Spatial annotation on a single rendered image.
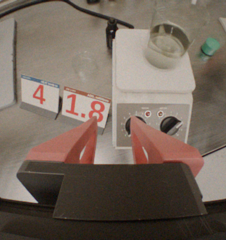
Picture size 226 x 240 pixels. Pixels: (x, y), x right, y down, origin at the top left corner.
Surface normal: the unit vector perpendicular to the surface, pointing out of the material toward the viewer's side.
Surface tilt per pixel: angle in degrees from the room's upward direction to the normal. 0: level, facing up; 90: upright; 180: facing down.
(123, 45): 0
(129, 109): 30
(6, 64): 0
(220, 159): 0
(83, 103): 40
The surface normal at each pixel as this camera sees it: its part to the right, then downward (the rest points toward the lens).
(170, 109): 0.00, 0.26
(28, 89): -0.20, 0.40
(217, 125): 0.00, -0.25
